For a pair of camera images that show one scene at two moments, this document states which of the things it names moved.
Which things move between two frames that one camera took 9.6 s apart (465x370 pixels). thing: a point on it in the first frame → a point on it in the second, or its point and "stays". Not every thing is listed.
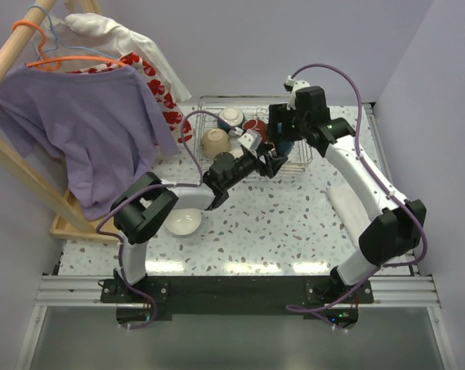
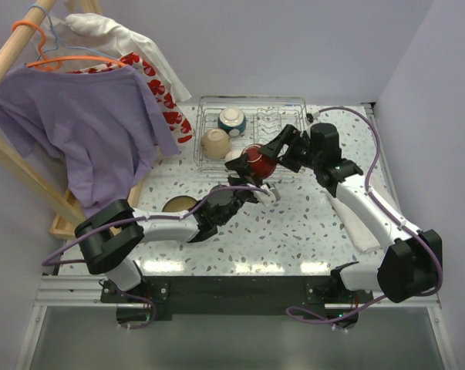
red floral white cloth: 180,125 stays
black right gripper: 280,114 → 291,136
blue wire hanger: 58,41 stays
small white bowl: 237,152 stays
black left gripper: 261,160 → 244,183
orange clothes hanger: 55,64 stays
